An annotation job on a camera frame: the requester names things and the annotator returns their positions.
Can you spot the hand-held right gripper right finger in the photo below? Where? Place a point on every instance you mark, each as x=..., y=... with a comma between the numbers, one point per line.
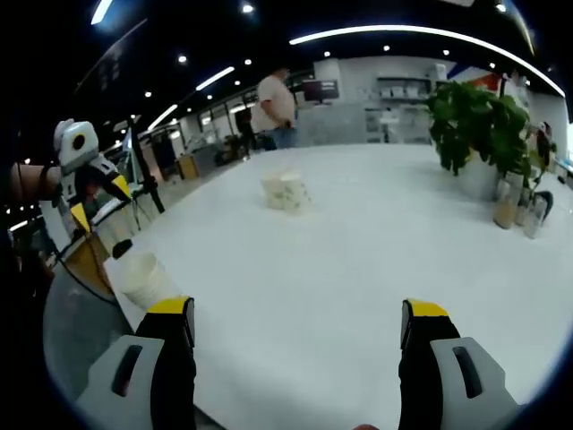
x=421, y=358

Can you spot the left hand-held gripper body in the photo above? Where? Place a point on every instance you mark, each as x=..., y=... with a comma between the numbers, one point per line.
x=67, y=157

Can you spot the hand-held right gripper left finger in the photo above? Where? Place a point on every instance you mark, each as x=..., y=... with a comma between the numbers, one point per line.
x=170, y=358

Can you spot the nested stack of paper cups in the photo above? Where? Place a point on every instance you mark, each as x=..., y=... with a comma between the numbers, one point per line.
x=145, y=277

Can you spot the pile of paper cups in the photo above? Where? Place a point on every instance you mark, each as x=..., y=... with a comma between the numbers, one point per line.
x=286, y=192

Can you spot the person's right hand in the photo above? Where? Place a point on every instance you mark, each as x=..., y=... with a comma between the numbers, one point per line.
x=368, y=427

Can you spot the black stand pole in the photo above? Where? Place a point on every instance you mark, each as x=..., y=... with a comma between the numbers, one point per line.
x=152, y=192

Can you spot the small wooden cabinet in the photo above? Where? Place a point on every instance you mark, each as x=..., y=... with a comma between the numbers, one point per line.
x=94, y=264
x=188, y=168

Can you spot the black computer mouse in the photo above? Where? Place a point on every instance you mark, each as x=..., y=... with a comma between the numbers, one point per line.
x=122, y=249

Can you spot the short ceiling strip light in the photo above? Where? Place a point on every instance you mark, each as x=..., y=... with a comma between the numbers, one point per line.
x=215, y=78
x=162, y=117

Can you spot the black sign board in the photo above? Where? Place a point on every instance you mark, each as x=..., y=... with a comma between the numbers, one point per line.
x=112, y=67

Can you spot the white table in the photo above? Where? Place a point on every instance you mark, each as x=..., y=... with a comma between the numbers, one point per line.
x=313, y=277

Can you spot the dark display screen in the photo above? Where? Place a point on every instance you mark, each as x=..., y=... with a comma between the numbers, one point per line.
x=320, y=89

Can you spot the green plant in white pot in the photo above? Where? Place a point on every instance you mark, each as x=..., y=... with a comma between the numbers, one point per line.
x=474, y=121

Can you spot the long ceiling strip light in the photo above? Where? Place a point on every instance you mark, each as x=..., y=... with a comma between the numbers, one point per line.
x=313, y=36

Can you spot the white storage shelf rack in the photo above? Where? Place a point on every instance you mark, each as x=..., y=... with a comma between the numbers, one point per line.
x=403, y=92

